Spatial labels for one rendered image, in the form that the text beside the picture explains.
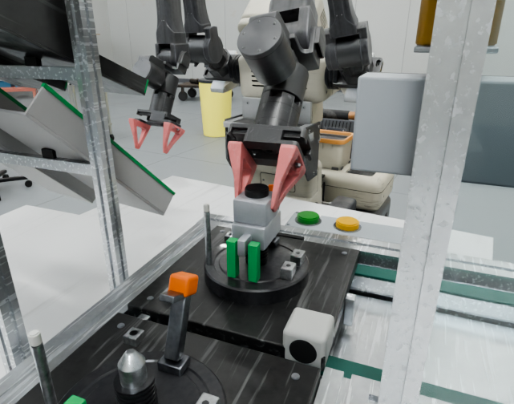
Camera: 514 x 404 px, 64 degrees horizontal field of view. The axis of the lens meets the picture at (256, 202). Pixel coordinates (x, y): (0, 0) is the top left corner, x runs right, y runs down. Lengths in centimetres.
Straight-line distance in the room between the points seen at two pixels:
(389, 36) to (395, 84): 1019
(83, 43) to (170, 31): 61
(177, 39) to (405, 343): 95
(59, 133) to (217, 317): 29
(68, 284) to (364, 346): 52
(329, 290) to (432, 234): 25
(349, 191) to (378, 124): 119
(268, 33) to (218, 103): 509
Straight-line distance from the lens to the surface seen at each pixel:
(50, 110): 55
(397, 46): 1046
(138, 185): 65
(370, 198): 148
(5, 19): 53
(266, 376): 42
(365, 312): 60
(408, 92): 31
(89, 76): 54
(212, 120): 565
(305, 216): 73
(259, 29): 53
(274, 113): 53
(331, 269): 58
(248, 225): 49
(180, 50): 114
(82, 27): 54
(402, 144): 32
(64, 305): 76
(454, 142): 29
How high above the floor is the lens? 127
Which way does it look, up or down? 22 degrees down
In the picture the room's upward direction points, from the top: straight up
